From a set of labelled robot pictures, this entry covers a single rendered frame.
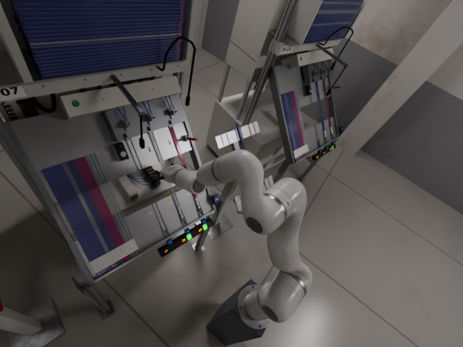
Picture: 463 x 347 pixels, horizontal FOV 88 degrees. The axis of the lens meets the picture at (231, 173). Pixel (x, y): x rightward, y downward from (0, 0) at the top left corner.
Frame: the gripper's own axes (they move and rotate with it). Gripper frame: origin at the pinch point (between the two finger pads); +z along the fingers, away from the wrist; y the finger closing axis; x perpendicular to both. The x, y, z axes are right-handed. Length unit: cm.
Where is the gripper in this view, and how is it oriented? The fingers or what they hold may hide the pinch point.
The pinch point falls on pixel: (165, 169)
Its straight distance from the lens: 125.6
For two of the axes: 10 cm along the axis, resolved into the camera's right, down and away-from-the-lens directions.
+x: 1.6, 9.0, 4.0
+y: -7.5, 3.8, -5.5
